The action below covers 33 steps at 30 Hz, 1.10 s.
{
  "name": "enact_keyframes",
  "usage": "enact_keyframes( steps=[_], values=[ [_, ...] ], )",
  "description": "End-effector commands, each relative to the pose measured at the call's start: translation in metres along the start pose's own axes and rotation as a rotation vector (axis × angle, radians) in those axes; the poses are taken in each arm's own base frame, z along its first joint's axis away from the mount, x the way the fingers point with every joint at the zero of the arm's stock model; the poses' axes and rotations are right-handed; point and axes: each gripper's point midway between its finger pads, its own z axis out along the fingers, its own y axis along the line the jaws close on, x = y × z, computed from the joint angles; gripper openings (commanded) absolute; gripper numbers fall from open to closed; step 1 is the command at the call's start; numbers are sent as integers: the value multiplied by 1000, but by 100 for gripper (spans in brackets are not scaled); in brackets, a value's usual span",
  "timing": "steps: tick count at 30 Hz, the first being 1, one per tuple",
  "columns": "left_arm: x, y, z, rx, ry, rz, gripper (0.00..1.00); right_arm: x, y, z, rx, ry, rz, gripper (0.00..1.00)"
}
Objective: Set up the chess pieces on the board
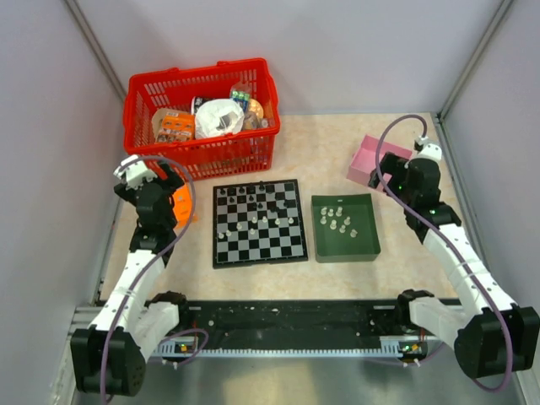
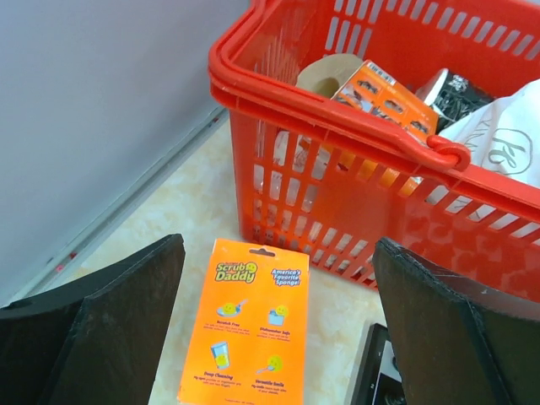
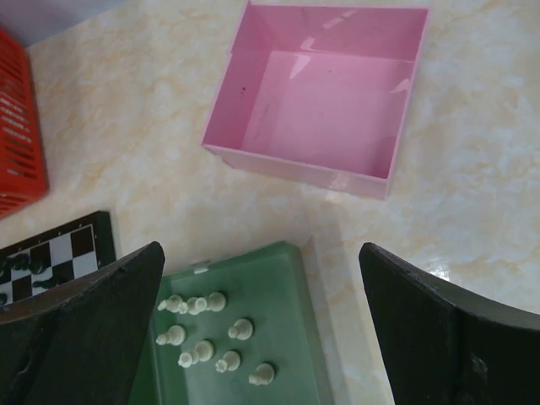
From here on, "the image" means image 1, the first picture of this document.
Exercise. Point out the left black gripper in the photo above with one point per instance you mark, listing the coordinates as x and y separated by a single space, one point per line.
170 184

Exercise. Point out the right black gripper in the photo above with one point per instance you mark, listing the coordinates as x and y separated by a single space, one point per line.
395 165

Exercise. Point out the black and white chessboard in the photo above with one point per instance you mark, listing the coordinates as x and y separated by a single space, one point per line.
258 222

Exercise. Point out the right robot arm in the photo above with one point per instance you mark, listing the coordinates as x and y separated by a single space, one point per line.
492 334

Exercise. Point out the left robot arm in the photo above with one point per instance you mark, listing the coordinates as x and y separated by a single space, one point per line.
110 354

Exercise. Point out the pink box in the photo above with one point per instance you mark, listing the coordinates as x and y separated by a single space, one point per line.
363 161

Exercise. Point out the orange snack box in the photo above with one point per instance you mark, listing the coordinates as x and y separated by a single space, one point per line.
173 126

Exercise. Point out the dark green tray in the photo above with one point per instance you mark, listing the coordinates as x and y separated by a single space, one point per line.
344 228

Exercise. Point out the white plastic bag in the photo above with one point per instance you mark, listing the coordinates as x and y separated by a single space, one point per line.
217 118

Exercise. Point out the red plastic shopping basket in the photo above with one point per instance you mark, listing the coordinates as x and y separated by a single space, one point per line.
247 81

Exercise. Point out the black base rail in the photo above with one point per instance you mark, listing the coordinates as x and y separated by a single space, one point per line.
286 325

